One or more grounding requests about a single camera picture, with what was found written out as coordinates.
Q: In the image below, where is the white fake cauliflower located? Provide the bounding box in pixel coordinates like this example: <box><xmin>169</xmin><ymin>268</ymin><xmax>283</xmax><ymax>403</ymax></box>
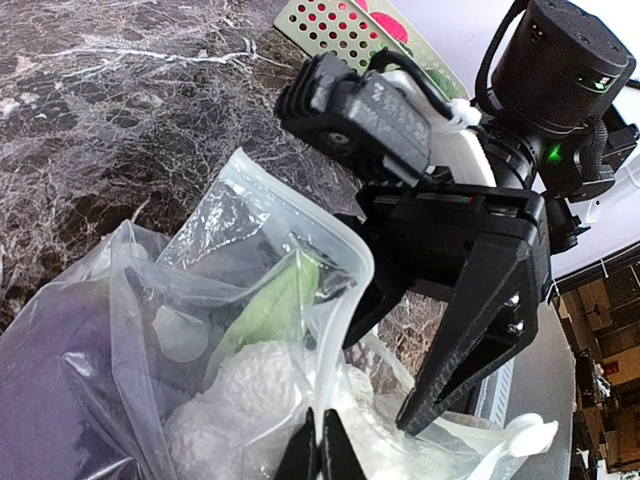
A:
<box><xmin>164</xmin><ymin>342</ymin><xmax>381</xmax><ymax>480</ymax></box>

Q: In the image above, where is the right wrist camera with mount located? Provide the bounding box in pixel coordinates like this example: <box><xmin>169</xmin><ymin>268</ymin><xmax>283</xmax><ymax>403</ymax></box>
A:
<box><xmin>275</xmin><ymin>50</ymin><xmax>497</xmax><ymax>188</ymax></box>

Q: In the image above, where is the clear zip top bag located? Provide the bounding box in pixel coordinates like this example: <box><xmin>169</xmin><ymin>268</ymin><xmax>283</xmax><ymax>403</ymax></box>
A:
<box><xmin>0</xmin><ymin>147</ymin><xmax>559</xmax><ymax>480</ymax></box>

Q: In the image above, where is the purple fake eggplant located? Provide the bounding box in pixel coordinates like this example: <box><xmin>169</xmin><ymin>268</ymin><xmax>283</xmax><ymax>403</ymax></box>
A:
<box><xmin>1</xmin><ymin>281</ymin><xmax>150</xmax><ymax>479</ymax></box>

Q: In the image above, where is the pale green plastic basket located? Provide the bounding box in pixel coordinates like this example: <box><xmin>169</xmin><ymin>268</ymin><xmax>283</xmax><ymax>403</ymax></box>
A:
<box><xmin>274</xmin><ymin>0</ymin><xmax>471</xmax><ymax>99</ymax></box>

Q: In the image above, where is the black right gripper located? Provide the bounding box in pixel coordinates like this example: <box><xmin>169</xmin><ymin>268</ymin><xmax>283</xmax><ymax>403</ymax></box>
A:
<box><xmin>342</xmin><ymin>184</ymin><xmax>551</xmax><ymax>435</ymax></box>

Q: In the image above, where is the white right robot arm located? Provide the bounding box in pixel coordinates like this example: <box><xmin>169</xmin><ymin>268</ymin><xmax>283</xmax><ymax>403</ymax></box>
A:
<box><xmin>345</xmin><ymin>1</ymin><xmax>638</xmax><ymax>435</ymax></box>

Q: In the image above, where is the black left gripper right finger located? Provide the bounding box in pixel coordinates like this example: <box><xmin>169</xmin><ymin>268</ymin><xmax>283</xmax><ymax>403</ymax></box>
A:
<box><xmin>322</xmin><ymin>409</ymin><xmax>366</xmax><ymax>480</ymax></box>

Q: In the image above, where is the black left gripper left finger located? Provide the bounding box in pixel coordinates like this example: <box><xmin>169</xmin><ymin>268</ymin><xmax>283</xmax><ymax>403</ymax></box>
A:
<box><xmin>273</xmin><ymin>408</ymin><xmax>319</xmax><ymax>480</ymax></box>

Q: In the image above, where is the red fake round fruit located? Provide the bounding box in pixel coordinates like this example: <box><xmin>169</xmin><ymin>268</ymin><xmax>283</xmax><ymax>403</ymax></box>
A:
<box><xmin>370</xmin><ymin>11</ymin><xmax>409</xmax><ymax>44</ymax></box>

